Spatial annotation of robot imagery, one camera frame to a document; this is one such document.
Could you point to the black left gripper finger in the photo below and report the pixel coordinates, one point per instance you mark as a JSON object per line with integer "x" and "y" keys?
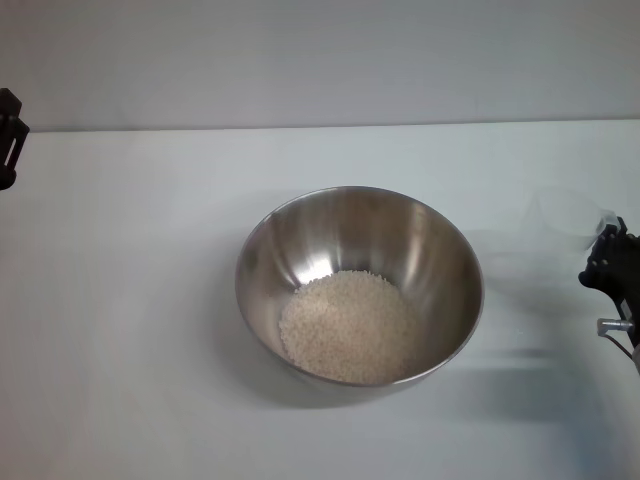
{"x": 10, "y": 145}

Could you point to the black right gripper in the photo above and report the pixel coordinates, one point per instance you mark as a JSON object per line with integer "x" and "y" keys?
{"x": 622, "y": 285}

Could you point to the clear plastic measuring cup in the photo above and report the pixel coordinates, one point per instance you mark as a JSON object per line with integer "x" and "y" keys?
{"x": 565, "y": 220}

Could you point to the stainless steel mixing bowl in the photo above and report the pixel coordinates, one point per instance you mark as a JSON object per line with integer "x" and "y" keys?
{"x": 350, "y": 230}

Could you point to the white rice grains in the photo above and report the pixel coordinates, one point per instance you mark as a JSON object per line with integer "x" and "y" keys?
{"x": 350, "y": 325}

